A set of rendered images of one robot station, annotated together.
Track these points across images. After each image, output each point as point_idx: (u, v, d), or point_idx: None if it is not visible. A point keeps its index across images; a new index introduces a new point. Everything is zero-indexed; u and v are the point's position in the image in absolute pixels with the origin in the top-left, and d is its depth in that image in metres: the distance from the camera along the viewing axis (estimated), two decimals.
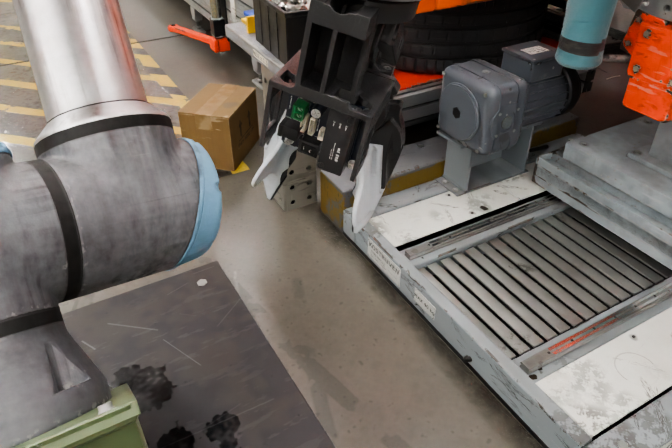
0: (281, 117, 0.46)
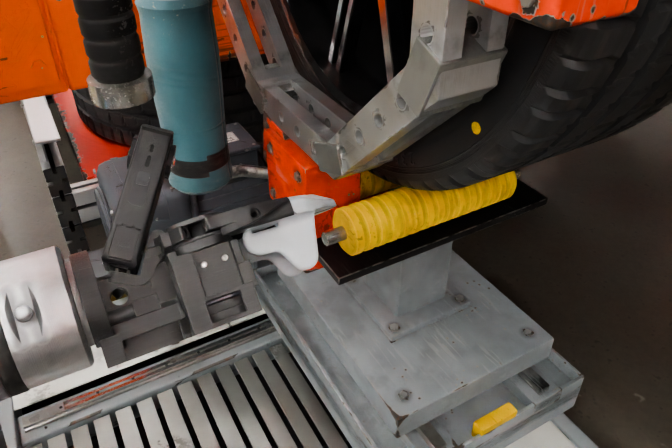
0: (242, 239, 0.50)
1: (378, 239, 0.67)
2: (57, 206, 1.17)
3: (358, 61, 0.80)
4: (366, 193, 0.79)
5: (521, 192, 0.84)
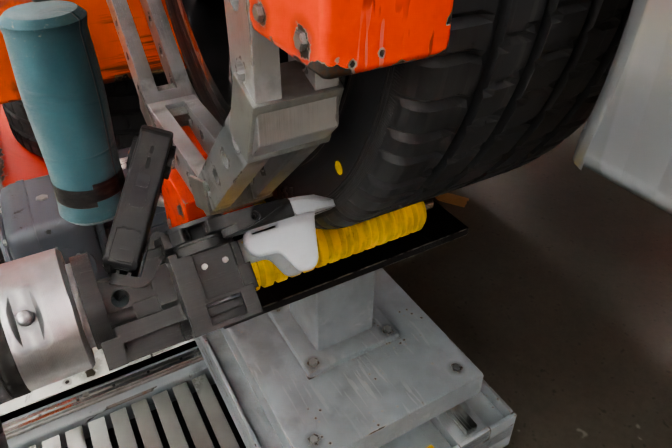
0: (242, 239, 0.50)
1: (263, 280, 0.61)
2: None
3: None
4: None
5: (441, 221, 0.78)
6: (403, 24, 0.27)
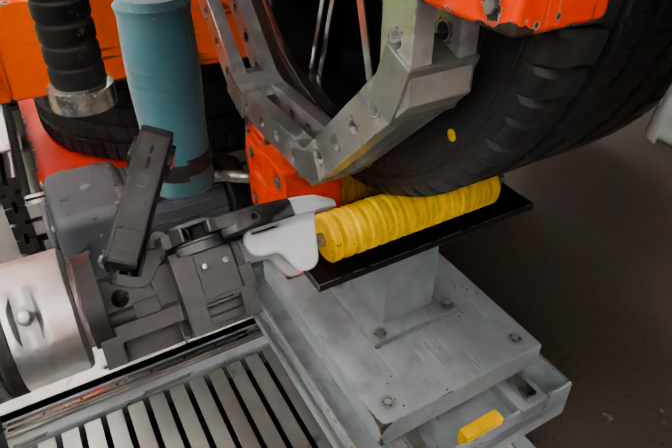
0: (242, 239, 0.50)
1: (358, 246, 0.66)
2: (10, 218, 1.14)
3: (341, 64, 0.79)
4: (349, 198, 0.78)
5: (507, 197, 0.83)
6: None
